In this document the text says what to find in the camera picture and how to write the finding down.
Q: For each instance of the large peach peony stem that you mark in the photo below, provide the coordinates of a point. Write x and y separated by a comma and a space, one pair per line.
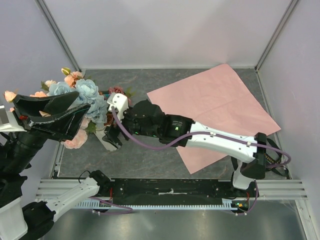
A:
70, 78

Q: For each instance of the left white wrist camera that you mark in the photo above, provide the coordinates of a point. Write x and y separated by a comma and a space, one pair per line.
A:
8, 122

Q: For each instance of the purple pink wrapping paper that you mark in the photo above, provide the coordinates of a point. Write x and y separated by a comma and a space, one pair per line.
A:
222, 98

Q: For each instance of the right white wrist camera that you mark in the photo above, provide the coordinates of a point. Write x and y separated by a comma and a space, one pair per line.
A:
120, 103

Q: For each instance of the cream rose stem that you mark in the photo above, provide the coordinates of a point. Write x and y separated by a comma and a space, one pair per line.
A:
10, 96

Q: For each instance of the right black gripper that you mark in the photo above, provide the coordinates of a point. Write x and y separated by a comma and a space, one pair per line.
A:
111, 133

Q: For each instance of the blue hydrangea stem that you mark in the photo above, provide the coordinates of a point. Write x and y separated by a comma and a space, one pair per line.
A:
88, 94

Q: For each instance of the small peach rose sprig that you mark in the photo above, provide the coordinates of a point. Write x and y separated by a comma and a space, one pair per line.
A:
80, 138

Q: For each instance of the dusty pink rose stem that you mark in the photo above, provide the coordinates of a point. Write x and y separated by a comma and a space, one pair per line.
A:
128, 92

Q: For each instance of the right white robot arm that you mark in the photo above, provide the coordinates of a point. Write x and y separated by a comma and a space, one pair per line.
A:
148, 126

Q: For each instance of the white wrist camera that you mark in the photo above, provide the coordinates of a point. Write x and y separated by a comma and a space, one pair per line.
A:
120, 103
8, 122

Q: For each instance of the white ribbed ceramic vase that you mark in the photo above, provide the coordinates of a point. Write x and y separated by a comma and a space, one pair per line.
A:
100, 133

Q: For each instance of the light blue cable duct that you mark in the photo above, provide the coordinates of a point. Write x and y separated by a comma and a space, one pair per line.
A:
225, 204

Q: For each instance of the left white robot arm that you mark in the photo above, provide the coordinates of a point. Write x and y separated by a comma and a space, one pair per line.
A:
21, 216

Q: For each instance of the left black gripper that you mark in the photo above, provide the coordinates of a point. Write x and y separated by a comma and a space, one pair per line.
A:
63, 125

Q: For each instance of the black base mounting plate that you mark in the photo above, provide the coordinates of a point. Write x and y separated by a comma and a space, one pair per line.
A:
127, 187

